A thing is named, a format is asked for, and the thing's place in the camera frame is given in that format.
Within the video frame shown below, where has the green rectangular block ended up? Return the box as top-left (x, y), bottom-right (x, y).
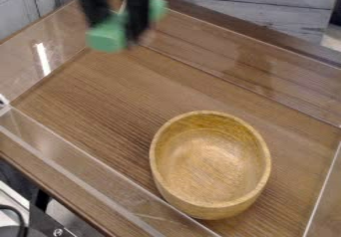
top-left (85, 0), bottom-right (168, 53)

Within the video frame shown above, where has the brown wooden bowl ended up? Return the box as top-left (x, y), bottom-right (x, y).
top-left (149, 111), bottom-right (271, 220)

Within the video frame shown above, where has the clear acrylic tray wall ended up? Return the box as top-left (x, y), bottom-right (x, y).
top-left (0, 1), bottom-right (341, 237)

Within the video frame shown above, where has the black cable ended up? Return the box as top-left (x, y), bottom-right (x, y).
top-left (0, 204), bottom-right (29, 237)

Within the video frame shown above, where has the black metal table frame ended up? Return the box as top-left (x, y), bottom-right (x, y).
top-left (27, 189), bottom-right (77, 237)

